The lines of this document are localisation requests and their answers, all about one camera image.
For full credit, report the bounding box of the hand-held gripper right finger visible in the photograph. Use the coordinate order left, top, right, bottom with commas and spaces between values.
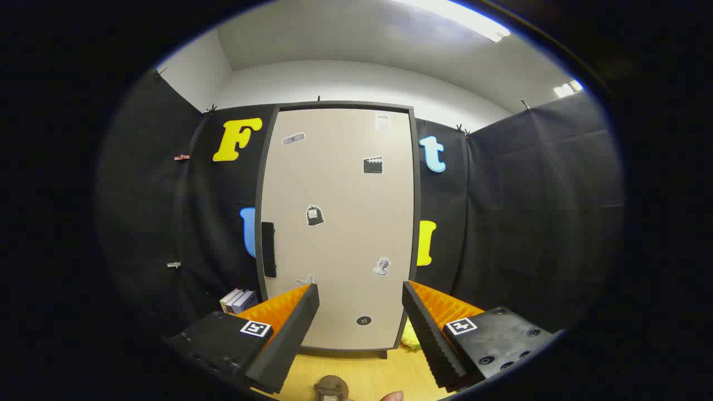
401, 280, 559, 392

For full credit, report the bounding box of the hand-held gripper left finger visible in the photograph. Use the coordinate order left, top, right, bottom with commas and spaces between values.
165, 283, 321, 395

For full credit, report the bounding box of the brown fuzzy shoe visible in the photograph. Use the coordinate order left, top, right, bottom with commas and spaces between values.
314, 375, 350, 401

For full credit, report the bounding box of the grey shoe cabinet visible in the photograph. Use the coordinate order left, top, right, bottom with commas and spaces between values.
255, 101, 421, 360

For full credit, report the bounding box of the yellow crumpled packet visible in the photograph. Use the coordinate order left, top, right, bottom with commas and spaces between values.
401, 319, 422, 350

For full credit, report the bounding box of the blue cover book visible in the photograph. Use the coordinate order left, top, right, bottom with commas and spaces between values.
231, 290, 260, 315

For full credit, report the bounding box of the black backdrop cloth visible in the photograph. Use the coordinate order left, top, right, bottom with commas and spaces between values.
95, 67, 624, 340

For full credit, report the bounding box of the small ceiling light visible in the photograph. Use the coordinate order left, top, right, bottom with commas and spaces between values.
553, 80, 584, 99

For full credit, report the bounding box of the long ceiling light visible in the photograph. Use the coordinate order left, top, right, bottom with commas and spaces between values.
390, 0, 511, 43

